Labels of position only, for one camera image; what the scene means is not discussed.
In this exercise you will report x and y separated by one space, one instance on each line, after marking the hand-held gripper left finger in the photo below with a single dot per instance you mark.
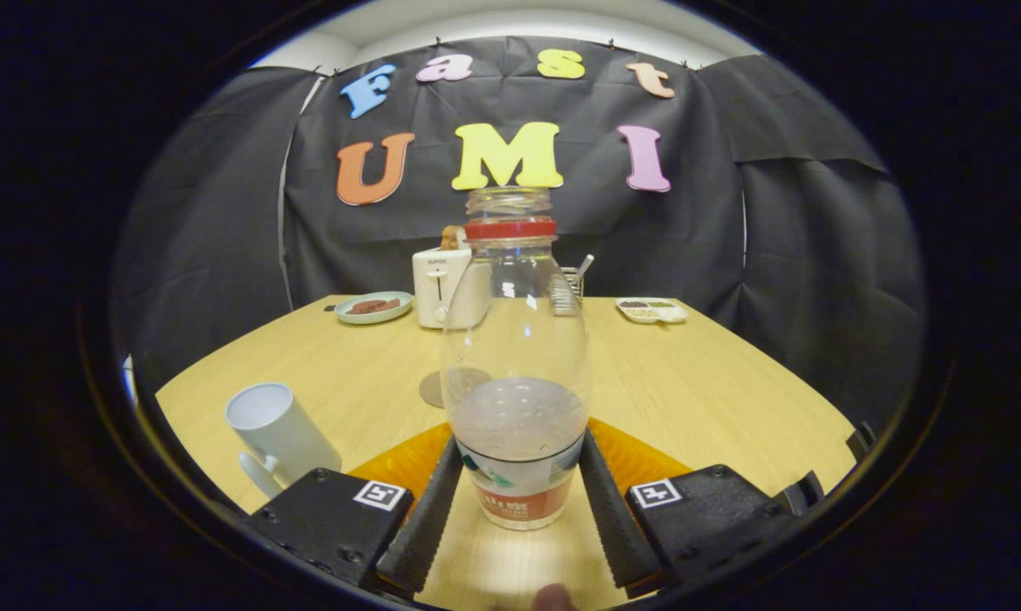
429 518

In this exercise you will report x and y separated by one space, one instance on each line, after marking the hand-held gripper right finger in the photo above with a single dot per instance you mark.
616 526

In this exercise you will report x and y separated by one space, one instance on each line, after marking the round brown coaster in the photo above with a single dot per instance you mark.
432 389

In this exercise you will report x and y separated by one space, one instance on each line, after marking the clear plastic bottle red label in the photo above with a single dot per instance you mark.
517 407

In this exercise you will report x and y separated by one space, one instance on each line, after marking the white cup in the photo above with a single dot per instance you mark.
285 437

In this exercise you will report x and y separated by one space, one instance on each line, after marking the wooden table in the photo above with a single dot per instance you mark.
688 390

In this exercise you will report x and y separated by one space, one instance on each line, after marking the black chair back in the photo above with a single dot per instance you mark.
799 494
860 441

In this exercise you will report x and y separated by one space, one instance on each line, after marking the pale green plate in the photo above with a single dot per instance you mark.
374 318

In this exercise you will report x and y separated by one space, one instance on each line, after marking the white divided condiment dish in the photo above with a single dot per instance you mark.
653 311

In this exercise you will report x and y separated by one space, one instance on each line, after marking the brown sausages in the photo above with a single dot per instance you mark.
373 306

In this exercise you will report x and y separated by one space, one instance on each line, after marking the white toaster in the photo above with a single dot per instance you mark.
434 293

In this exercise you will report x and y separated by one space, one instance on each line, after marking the brown bread slice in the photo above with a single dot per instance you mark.
452 239

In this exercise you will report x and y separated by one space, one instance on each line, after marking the black backdrop cloth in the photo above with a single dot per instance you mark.
221 255

